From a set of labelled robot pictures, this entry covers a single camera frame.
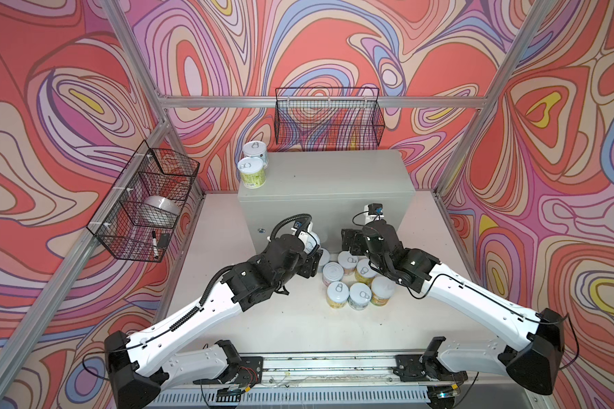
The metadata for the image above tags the can green yellow label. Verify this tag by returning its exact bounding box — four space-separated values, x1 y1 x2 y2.
237 157 266 189

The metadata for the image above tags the can red label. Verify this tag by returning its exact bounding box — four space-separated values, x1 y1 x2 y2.
242 141 268 167

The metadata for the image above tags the can pink label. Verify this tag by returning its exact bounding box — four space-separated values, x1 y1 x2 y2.
299 232 321 254
337 251 359 275

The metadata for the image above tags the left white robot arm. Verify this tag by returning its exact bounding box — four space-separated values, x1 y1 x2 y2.
104 213 322 408

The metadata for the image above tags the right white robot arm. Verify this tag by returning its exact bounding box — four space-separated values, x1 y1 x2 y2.
341 220 566 395

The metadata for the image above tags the can yellow label right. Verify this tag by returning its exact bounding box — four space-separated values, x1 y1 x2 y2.
355 258 377 286

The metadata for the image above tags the can pink label back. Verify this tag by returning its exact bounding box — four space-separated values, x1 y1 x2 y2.
337 251 359 275

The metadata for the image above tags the can blue label back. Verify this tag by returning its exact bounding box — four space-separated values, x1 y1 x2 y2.
317 248 331 272

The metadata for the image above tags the can orange label plastic lid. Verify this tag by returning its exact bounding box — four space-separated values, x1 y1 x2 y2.
371 276 396 307

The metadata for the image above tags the can plain lid centre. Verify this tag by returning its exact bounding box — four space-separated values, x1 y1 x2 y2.
322 262 345 286

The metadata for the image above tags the can blue green label front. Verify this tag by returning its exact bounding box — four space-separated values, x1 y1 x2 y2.
348 282 373 311

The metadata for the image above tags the can yellow label front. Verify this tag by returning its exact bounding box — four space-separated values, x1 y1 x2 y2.
326 281 350 309

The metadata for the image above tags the grey metal cabinet box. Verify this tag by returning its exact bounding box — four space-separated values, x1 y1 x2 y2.
238 150 415 254

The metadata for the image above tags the black marker pen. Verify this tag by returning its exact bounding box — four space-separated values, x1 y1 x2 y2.
151 230 160 260

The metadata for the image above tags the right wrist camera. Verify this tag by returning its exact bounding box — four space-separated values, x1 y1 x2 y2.
367 203 384 218

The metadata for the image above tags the aluminium rail front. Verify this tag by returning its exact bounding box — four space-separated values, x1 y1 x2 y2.
122 349 538 390

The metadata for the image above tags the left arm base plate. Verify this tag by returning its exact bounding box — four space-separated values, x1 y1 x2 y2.
193 355 264 387

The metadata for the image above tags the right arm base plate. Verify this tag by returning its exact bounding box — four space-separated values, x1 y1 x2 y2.
392 354 468 383

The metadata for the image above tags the black wire basket back wall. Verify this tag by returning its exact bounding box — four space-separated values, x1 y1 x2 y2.
274 85 385 152

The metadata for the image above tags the black wire basket wall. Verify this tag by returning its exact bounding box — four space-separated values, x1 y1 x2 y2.
86 141 200 262
274 85 385 152

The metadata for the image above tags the black wire basket left wall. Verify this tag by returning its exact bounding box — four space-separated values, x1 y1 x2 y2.
86 141 200 262

